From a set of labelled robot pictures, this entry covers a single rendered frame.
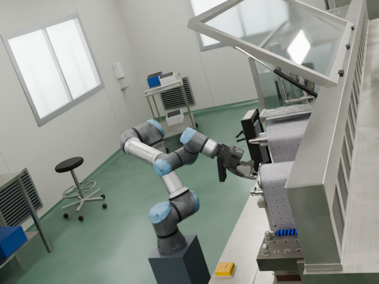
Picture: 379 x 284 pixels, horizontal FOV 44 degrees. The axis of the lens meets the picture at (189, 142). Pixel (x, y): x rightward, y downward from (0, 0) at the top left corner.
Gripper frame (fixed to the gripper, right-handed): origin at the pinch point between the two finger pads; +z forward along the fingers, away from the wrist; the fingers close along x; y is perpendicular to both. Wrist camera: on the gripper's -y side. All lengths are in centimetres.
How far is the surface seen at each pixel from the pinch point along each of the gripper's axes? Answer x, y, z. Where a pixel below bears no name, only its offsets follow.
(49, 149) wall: 271, -267, -231
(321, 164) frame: -79, 58, 9
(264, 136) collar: 23.5, 7.9, -4.1
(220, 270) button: -17.7, -39.2, 7.2
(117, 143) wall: 415, -310, -195
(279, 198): -5.4, 0.2, 13.4
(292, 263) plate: -25.1, -10.8, 28.8
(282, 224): -5.4, -10.6, 20.3
